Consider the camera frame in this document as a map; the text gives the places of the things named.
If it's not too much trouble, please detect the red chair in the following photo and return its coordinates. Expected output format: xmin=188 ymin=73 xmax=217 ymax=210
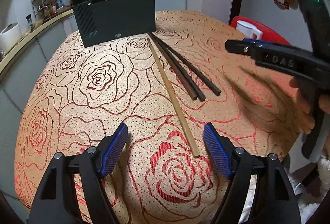
xmin=230 ymin=16 xmax=290 ymax=45

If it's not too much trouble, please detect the dark green utensil holder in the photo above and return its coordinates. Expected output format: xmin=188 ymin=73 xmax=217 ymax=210
xmin=71 ymin=0 xmax=156 ymax=47

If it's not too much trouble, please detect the white rice cooker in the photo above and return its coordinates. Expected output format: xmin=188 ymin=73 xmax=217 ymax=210
xmin=0 ymin=22 xmax=22 ymax=53

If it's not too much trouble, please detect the brown wooden chopstick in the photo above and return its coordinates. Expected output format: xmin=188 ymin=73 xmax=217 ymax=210
xmin=147 ymin=38 xmax=200 ymax=158

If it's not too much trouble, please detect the black chopstick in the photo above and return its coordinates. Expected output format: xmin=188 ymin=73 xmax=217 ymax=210
xmin=151 ymin=33 xmax=221 ymax=96

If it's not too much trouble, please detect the rose pattern tablecloth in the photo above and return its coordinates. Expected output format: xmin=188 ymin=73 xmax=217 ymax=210
xmin=14 ymin=11 xmax=299 ymax=223

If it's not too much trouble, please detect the dark wooden chopstick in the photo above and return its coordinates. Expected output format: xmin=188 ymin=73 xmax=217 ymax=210
xmin=148 ymin=32 xmax=197 ymax=100

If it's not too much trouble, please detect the white electric kettle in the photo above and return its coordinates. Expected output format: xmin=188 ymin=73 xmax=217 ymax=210
xmin=236 ymin=20 xmax=263 ymax=40

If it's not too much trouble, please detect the person's right hand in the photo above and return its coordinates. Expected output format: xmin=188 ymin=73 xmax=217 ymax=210
xmin=289 ymin=78 xmax=330 ymax=134

